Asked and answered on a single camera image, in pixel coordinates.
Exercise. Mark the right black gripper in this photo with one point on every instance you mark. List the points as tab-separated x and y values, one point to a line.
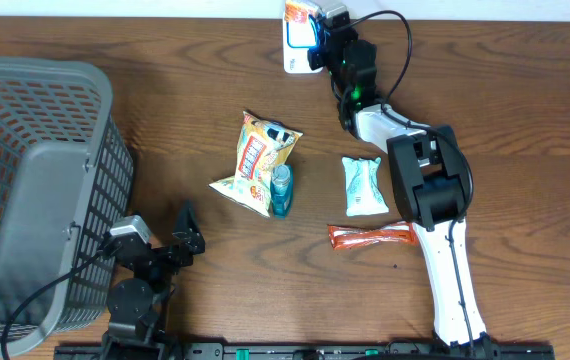
312	57

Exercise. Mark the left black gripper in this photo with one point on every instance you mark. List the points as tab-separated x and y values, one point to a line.
189	244

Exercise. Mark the orange small snack box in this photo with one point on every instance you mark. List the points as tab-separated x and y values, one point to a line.
300	11

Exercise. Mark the blue mouthwash bottle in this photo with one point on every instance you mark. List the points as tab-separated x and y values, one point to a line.
282	190

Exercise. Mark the yellow snack bag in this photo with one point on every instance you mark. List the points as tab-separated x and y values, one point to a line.
262	146

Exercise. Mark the light green tissue pack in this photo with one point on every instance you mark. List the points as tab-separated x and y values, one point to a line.
363	197

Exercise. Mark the red snack bar wrapper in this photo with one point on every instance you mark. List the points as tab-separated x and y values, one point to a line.
343	237

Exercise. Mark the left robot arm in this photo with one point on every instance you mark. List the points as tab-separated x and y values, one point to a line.
138	305

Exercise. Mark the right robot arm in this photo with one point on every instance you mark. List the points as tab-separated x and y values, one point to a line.
431	178

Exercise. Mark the grey plastic shopping basket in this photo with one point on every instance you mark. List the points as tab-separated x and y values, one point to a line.
65	177

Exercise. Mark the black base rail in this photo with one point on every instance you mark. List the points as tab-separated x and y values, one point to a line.
483	349

